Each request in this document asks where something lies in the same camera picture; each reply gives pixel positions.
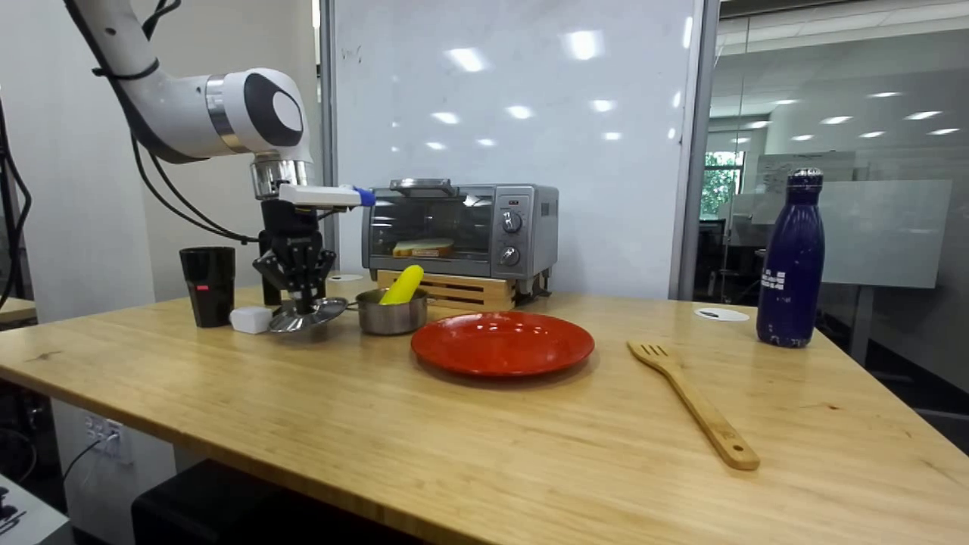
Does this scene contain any yellow toy corn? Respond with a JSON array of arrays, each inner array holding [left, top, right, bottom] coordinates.
[[377, 260, 429, 311]]

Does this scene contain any round silver metal lid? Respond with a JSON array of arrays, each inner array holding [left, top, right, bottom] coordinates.
[[265, 295, 352, 341]]

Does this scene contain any red plate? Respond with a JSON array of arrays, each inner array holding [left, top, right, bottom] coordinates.
[[409, 309, 596, 384]]

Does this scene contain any white wall power outlet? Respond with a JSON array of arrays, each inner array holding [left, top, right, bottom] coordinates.
[[81, 415, 131, 454]]

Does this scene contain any small white box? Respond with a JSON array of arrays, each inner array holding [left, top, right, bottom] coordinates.
[[228, 305, 279, 338]]

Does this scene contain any dark blue water bottle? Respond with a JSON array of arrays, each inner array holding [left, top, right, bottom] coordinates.
[[753, 166, 826, 351]]

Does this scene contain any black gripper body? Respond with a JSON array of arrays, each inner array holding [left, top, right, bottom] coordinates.
[[258, 198, 326, 267]]

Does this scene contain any small steel pot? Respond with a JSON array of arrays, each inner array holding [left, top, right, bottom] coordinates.
[[352, 287, 429, 338]]

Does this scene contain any black hanging cable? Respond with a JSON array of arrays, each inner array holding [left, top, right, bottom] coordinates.
[[0, 102, 37, 311]]

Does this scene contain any silver toaster oven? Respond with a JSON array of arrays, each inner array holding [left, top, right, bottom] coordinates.
[[360, 180, 561, 284]]

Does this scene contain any frosted glass board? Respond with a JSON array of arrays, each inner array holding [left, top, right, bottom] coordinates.
[[725, 176, 953, 295]]

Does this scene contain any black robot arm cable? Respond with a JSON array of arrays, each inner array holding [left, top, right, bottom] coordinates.
[[90, 0, 266, 248]]

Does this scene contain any wooden fork spatula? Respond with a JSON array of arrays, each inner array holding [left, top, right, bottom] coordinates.
[[623, 338, 762, 474]]

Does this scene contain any small wooden pallet stand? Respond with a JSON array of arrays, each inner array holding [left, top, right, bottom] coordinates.
[[372, 267, 520, 314]]

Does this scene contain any flat white round coaster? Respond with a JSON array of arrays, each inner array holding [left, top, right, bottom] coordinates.
[[694, 304, 753, 326]]

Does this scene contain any black cup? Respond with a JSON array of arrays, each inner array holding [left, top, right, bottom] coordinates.
[[177, 245, 239, 332]]

